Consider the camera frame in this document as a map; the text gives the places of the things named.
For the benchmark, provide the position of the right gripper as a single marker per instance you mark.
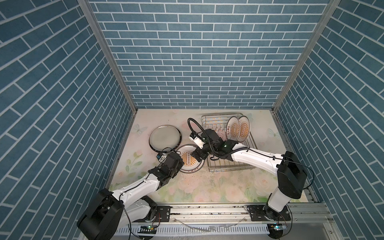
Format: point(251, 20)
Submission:
point(194, 155)

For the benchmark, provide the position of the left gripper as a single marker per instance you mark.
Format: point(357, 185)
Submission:
point(180, 162)

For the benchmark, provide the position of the orange sunburst plate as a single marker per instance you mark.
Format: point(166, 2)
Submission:
point(233, 129)
point(191, 165)

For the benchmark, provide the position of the plain white deep plate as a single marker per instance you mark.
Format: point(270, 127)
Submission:
point(165, 138)

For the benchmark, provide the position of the brown patterned plate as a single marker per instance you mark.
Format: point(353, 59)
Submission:
point(245, 127)

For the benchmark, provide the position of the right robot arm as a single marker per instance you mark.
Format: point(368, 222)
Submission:
point(286, 167)

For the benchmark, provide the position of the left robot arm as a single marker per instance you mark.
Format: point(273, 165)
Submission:
point(108, 211)

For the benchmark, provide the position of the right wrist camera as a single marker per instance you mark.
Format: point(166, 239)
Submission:
point(197, 140)

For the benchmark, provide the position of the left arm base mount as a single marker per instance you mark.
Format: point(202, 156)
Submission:
point(161, 214)

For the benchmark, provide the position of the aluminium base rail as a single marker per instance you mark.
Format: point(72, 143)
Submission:
point(219, 219)

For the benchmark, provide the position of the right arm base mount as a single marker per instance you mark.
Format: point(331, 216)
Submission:
point(265, 213)

